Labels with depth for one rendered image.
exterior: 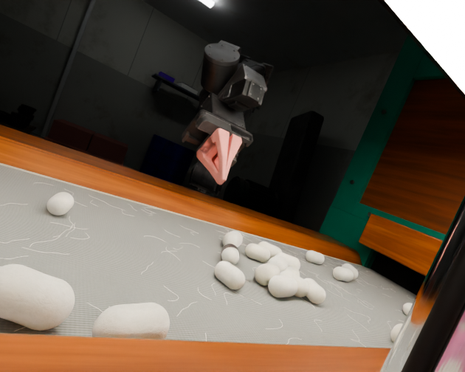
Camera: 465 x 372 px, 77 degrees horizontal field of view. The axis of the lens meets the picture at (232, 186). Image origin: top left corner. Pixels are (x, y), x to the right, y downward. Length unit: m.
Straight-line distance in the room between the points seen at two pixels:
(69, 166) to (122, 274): 0.23
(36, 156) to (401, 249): 0.62
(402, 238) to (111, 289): 0.56
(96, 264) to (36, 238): 0.05
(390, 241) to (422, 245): 0.06
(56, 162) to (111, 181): 0.07
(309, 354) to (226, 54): 0.43
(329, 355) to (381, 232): 0.52
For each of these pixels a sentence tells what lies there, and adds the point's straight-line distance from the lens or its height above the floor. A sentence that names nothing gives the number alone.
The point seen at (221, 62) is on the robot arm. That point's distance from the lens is 0.48.
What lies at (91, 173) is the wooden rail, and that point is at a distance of 0.43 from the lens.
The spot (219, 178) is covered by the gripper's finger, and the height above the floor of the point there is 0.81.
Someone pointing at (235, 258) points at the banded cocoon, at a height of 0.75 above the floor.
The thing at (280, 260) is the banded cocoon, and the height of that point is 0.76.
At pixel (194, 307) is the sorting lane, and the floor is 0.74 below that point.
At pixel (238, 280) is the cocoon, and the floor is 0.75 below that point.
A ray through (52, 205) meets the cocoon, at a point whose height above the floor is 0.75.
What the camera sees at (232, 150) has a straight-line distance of 0.45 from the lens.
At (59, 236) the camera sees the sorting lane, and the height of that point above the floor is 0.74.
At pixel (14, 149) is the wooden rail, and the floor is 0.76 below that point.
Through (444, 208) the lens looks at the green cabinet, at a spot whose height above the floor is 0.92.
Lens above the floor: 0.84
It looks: 4 degrees down
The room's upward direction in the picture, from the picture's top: 23 degrees clockwise
